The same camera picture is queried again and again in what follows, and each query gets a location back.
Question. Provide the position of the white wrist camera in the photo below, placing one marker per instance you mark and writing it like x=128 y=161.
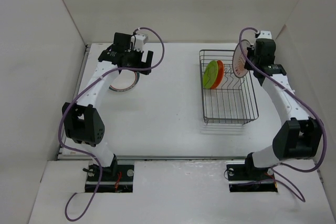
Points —
x=263 y=34
x=138 y=41

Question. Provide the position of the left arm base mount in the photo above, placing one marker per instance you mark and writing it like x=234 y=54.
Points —
x=117 y=178

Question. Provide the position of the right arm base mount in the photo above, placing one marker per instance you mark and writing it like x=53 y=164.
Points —
x=244 y=180

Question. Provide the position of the white plate teal rim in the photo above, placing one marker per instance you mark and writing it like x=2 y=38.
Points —
x=125 y=81

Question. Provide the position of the white plate orange sunburst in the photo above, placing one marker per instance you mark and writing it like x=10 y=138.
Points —
x=238 y=61

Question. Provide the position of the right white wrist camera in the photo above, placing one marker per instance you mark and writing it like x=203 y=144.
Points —
x=263 y=34

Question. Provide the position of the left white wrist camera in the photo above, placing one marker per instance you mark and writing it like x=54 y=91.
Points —
x=138 y=41

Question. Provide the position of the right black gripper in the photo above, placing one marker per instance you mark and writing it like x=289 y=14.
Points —
x=251 y=50

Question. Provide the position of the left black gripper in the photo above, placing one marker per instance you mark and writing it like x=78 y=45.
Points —
x=139 y=53

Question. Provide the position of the lime green plate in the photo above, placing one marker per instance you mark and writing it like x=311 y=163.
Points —
x=210 y=74

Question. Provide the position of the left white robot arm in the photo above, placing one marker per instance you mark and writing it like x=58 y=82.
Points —
x=83 y=123

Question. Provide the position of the black wire dish rack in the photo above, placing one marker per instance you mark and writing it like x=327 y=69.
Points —
x=233 y=101

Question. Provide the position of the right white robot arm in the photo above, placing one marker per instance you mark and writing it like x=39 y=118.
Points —
x=300 y=134

